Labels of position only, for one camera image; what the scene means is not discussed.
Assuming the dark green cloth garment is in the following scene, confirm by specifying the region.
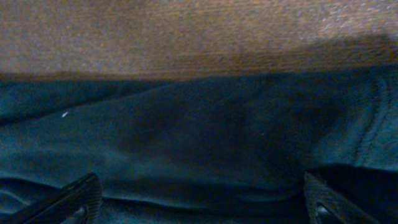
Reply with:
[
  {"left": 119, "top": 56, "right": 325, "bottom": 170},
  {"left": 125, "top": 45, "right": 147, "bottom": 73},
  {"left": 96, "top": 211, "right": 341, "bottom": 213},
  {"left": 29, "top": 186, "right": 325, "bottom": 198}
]
[{"left": 1, "top": 65, "right": 397, "bottom": 223}]

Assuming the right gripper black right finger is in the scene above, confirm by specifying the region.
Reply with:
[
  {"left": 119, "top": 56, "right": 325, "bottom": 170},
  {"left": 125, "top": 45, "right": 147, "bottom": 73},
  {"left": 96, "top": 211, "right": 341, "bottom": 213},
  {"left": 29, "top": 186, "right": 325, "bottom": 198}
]
[{"left": 304, "top": 172, "right": 381, "bottom": 224}]

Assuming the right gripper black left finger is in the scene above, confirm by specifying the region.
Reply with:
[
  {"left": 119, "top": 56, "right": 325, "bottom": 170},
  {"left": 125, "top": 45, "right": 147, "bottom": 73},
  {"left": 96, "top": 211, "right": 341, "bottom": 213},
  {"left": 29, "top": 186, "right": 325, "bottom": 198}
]
[{"left": 1, "top": 173, "right": 102, "bottom": 224}]

